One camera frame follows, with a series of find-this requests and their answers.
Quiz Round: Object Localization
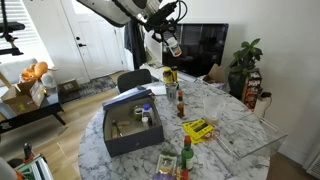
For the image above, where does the green leafy houseplant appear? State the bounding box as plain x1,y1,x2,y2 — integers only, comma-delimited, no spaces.
228,37,264,76

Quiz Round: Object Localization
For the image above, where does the red capped hot sauce bottle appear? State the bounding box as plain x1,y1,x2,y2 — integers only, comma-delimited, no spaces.
176,90,186,119

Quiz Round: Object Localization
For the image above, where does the green glass bottle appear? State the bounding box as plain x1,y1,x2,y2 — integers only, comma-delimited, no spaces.
180,134,196,172

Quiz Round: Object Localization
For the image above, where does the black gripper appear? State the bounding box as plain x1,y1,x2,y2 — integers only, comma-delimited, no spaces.
145,3,180,44

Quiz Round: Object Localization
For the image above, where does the brown cardboard box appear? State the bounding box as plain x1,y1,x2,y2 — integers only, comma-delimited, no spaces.
201,63,228,85

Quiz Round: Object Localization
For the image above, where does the yellow capped vitamin bottle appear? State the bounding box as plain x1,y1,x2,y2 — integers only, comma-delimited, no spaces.
162,67,174,85

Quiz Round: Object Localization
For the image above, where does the black flat screen television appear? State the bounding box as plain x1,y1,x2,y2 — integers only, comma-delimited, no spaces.
161,22,230,79

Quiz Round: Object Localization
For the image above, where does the green white crate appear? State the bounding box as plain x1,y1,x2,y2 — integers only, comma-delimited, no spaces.
14,154,55,180

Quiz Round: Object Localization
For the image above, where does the small slim white bottle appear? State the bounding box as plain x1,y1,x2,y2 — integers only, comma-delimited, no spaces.
141,116,150,131

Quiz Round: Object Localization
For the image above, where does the small wooden handled tool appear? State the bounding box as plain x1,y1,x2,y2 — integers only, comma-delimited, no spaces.
110,119,132,140

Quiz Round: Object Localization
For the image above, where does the white medicine bottle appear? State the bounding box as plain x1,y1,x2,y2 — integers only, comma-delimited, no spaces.
165,35,184,58

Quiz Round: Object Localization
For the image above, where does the small red packet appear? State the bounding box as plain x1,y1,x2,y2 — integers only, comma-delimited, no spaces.
179,168,190,180

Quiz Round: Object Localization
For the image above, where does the blue cardboard box base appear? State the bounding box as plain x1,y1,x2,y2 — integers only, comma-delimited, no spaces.
102,96,165,159

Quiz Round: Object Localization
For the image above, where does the grey floor rug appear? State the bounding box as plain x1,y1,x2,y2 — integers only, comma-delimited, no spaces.
77,75,118,100

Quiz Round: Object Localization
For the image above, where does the orange plush toy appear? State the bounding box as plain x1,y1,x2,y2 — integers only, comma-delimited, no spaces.
19,61,58,84

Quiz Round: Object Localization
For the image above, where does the black camera stand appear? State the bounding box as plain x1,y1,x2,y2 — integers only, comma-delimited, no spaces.
0,0,26,57

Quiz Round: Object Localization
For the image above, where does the blue capped white bottle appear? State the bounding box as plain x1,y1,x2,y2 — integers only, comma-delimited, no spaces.
141,103,155,126

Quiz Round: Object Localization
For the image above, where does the light grey sofa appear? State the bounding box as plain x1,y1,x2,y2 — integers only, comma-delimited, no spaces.
0,57,40,88

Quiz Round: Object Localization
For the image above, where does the white paper napkin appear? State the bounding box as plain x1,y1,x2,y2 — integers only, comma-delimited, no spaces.
142,84,168,97

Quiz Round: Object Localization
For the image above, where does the yellow black packet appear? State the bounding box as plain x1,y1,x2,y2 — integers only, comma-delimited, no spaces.
181,118,216,145

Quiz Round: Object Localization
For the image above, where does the clear acrylic box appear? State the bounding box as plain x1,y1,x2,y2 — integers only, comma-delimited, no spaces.
212,111,289,160

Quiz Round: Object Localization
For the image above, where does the orange snack bag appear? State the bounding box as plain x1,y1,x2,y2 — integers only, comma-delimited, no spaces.
241,70,264,112

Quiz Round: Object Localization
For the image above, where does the white door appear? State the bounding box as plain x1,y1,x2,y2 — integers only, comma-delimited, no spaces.
59,0,126,82

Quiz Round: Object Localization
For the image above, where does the clear plastic cup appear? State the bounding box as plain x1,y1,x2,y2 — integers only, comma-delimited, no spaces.
202,95,225,126

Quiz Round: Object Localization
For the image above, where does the black camera cable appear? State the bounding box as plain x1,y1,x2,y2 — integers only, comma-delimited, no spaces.
165,0,189,26

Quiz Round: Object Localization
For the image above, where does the black plant pot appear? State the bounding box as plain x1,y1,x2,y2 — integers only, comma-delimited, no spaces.
227,71,248,100

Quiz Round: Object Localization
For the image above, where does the white wall heater grille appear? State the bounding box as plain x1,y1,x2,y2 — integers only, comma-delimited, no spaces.
304,155,320,180

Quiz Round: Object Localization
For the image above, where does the red black hand tool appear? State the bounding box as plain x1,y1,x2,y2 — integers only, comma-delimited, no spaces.
22,142,35,162

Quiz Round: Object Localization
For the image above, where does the clear glass cup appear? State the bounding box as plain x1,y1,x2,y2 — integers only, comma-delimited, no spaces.
164,81,179,102

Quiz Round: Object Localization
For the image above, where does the purple packet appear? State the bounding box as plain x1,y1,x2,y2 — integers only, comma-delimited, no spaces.
152,171,176,180

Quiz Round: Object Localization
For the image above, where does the black chair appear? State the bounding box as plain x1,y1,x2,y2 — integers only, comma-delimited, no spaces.
116,68,154,95

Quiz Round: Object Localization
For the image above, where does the wall plug with cable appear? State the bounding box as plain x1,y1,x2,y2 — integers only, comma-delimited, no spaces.
259,91,273,118

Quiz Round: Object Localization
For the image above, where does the small flat cardboard box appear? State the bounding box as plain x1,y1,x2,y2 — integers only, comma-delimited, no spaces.
57,78,81,95

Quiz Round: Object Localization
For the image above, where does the blue box lid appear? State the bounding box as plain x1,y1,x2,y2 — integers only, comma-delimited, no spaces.
101,86,154,111

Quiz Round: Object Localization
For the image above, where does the black coffee table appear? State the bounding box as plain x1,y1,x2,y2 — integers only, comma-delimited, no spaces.
0,91,68,135

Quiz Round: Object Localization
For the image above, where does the open cardboard box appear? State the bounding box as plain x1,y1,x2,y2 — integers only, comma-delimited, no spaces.
0,79,48,116

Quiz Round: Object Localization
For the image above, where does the dark hanging coat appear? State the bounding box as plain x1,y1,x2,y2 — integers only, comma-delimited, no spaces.
123,20,148,71

